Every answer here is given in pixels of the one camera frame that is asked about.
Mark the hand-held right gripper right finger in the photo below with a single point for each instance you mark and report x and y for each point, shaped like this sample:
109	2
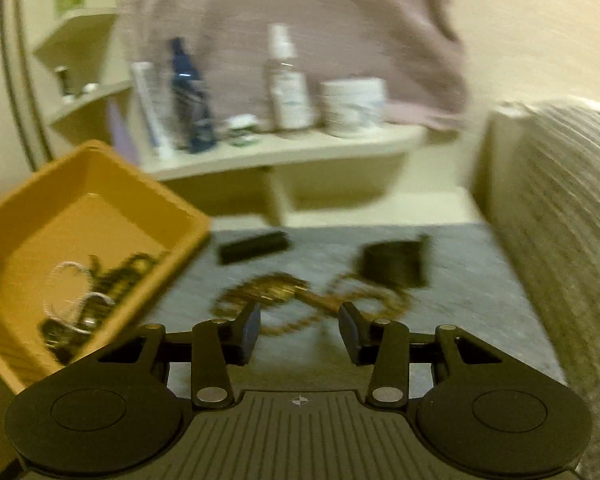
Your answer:
350	334

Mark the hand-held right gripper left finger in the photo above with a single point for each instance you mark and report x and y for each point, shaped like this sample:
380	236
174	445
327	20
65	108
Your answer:
250	334

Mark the small black box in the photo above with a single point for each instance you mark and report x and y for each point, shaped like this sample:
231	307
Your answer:
392	260

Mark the black rectangular case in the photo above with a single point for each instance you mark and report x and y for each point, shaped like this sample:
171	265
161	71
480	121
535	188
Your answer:
252	248

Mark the jewelry pile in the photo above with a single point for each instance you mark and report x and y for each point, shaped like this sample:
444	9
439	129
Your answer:
125	272

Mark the orange plastic tray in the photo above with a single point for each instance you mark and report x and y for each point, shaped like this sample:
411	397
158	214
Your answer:
130	210

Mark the grey fluffy mat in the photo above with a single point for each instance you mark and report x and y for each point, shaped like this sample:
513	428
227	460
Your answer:
460	280

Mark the purple tube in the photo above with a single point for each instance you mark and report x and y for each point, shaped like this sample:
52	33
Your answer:
124	135

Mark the standing lip balm stick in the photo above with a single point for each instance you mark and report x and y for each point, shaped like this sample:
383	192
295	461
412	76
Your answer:
63	82

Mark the cream wooden shelf unit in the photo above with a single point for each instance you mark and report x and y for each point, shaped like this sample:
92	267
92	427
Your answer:
305	150

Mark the lying black white tube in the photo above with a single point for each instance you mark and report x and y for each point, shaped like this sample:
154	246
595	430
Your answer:
91	88

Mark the small green white jar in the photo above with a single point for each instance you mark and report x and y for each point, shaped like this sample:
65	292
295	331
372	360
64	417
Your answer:
242	131

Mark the white blue tube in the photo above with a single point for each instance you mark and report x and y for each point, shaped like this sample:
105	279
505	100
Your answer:
152	110

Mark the white cream jar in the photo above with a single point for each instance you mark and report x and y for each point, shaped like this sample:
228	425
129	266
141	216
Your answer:
354	107

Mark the dark blue spray bottle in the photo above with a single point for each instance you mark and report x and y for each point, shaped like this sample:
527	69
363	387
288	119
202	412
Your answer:
192	105

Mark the woven grey cushion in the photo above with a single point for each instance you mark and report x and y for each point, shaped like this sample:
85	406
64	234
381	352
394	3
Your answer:
570	240

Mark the clear spray bottle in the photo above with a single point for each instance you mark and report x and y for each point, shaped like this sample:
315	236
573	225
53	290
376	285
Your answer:
289	90

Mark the pink towel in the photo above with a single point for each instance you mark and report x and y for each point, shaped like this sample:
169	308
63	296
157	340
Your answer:
330	20

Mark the grey door frame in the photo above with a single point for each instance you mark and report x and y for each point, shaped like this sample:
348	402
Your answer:
17	75

